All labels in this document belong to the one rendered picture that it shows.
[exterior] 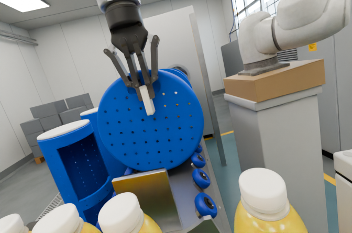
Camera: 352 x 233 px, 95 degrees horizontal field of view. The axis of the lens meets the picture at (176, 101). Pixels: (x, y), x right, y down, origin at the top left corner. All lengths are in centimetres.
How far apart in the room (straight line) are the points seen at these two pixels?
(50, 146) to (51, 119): 313
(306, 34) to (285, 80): 18
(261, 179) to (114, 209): 15
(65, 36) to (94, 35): 85
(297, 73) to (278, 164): 42
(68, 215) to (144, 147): 27
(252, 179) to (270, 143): 69
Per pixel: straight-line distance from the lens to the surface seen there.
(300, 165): 102
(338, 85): 191
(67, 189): 121
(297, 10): 78
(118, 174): 178
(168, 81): 40
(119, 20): 37
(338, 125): 202
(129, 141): 46
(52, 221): 24
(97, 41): 595
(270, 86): 77
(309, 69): 88
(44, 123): 434
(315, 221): 127
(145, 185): 32
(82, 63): 604
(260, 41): 85
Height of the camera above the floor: 121
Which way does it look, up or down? 11 degrees down
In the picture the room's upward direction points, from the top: 14 degrees counter-clockwise
